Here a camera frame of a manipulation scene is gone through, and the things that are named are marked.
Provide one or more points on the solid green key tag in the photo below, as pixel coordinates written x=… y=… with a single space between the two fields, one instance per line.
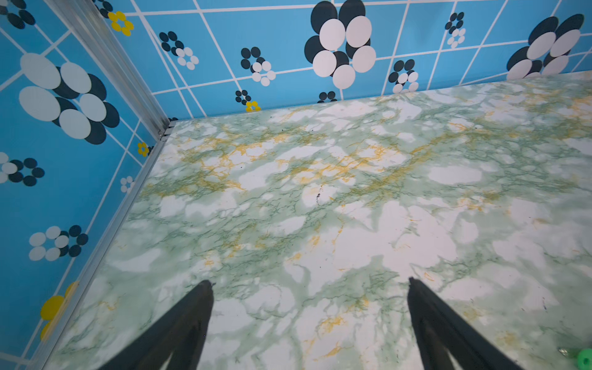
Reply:
x=582 y=357

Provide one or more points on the aluminium corner post left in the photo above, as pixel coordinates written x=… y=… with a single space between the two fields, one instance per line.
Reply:
x=89 y=27

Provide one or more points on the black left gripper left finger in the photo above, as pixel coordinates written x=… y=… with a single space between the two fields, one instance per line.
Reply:
x=176 y=340

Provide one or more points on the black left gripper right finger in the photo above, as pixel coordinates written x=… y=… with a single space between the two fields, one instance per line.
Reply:
x=443 y=336

